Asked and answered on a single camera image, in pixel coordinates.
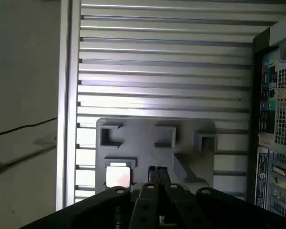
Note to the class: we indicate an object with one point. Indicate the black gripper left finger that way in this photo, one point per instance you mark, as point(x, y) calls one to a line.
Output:
point(114, 207)

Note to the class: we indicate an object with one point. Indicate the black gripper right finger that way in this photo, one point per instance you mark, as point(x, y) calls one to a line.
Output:
point(219, 210)

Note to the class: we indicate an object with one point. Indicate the silver CPU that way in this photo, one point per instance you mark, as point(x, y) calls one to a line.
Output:
point(118, 175)

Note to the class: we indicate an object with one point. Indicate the gray plastic parts rack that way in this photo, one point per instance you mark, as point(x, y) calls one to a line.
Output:
point(143, 148)

